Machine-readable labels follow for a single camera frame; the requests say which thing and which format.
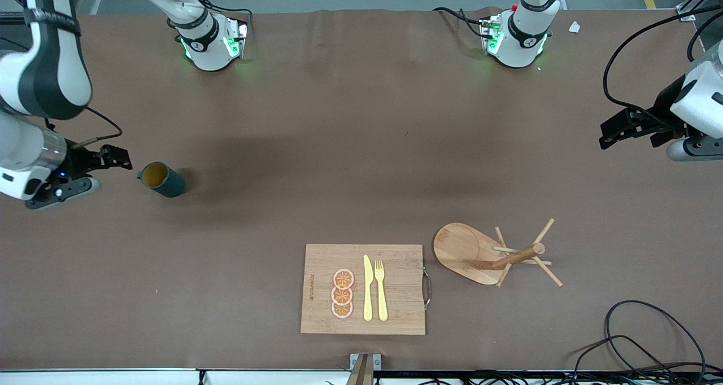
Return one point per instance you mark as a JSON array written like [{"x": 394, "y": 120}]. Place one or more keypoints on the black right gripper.
[{"x": 77, "y": 162}]

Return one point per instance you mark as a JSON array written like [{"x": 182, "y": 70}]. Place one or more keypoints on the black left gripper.
[{"x": 664, "y": 112}]

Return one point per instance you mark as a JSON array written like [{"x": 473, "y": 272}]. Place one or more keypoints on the dark green ribbed cup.
[{"x": 166, "y": 182}]

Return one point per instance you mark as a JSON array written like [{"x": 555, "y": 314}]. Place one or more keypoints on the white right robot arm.
[{"x": 53, "y": 63}]

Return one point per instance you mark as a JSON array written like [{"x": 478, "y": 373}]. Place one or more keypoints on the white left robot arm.
[{"x": 519, "y": 40}]

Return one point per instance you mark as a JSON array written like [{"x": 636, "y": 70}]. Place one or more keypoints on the wooden mug rack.
[{"x": 466, "y": 249}]

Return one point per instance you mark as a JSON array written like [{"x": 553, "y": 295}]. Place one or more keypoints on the small white paper scrap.
[{"x": 574, "y": 27}]

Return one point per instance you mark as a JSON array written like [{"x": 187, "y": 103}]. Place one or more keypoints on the brown table cover sheet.
[{"x": 226, "y": 244}]

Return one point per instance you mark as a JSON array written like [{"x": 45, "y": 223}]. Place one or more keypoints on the wooden cutting board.
[{"x": 322, "y": 272}]

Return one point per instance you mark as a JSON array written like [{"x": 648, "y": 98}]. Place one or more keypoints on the three orange slices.
[{"x": 343, "y": 278}]

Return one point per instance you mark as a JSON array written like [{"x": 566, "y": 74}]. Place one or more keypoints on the yellow plastic knife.
[{"x": 367, "y": 289}]

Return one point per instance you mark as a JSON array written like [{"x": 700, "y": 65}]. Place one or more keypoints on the yellow plastic fork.
[{"x": 382, "y": 294}]

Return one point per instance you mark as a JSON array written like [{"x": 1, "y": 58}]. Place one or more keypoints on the metal table edge bracket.
[{"x": 364, "y": 368}]

